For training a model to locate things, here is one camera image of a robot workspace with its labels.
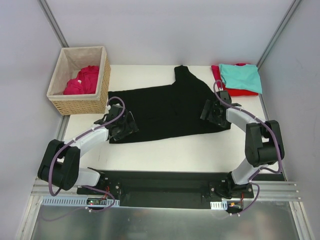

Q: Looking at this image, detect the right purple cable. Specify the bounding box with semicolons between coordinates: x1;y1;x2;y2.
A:
212;79;285;217

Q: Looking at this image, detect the wicker basket with liner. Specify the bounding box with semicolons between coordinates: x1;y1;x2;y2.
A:
46;46;111;116

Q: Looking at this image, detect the teal t-shirt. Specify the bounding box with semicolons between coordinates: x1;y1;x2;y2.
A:
218;64;263;94

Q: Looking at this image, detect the white cable duct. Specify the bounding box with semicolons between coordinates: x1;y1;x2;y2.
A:
42;196;120;208
210;200;228;211

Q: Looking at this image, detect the left aluminium frame post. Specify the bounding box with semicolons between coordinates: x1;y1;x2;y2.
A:
37;0;69;48

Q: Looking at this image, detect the aluminium frame post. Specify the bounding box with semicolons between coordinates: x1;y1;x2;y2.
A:
37;0;69;48
257;0;303;70

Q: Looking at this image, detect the black daisy print t-shirt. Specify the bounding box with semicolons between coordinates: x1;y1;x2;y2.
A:
108;65;231;144

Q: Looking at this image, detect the left white cable duct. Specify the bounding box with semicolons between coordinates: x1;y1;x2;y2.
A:
42;196;120;208

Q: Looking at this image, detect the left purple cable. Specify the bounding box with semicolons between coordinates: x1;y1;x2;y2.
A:
41;96;126;222

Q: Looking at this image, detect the red t-shirt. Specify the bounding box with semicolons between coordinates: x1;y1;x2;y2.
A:
211;65;259;97

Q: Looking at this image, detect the purple cable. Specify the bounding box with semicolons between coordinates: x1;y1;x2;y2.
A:
212;79;285;217
41;96;126;222

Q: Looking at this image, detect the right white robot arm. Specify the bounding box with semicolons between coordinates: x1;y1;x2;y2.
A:
200;90;285;199

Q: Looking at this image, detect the right white cable duct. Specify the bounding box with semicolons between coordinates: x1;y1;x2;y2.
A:
210;200;228;211

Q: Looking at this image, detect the right aluminium frame post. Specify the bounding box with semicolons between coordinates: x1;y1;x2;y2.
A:
257;0;303;70

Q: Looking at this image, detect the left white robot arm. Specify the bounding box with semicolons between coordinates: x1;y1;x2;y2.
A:
37;105;139;195

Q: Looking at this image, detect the pink t-shirt in basket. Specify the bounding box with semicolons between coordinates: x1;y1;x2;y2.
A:
63;65;100;95

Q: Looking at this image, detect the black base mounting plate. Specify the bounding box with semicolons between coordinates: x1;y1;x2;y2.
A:
76;169;258;208

